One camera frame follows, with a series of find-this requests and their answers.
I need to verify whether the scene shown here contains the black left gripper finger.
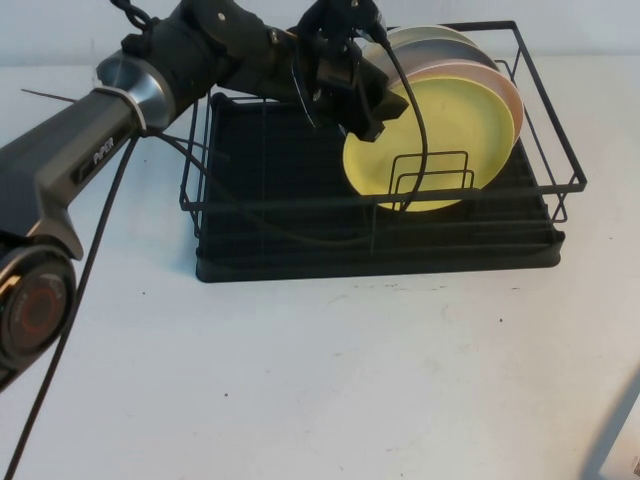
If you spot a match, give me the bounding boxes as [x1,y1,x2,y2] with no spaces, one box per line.
[339,94,387,144]
[357,57,410,121]

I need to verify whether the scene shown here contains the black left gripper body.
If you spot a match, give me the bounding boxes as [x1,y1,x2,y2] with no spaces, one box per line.
[284,29,374,132]

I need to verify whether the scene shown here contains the yellow plate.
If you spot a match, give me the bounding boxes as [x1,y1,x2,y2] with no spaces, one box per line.
[342,77,516,214]

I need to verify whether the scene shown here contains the pale green plate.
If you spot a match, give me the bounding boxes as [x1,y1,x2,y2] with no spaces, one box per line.
[384,24,479,51]

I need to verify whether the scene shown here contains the grey plate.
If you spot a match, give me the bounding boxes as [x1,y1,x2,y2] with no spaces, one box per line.
[394,37,501,76]

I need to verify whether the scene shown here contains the pink plate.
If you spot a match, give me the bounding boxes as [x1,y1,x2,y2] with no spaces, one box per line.
[404,58,525,136]

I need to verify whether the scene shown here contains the black camera cable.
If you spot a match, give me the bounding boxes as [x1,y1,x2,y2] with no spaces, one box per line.
[159,27,431,246]

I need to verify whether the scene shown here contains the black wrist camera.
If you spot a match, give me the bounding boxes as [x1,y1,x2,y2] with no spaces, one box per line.
[297,0,389,49]

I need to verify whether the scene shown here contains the black wire dish rack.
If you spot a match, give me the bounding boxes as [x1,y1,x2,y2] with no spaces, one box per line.
[178,20,587,226]

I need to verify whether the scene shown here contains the white cable tie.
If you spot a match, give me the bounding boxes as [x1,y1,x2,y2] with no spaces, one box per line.
[19,85,150,137]

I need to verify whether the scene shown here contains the black braided cable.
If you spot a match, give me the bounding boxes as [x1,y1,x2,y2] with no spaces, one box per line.
[112,0,156,36]

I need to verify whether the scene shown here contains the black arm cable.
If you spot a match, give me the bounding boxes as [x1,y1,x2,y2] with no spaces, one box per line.
[0,127,144,480]

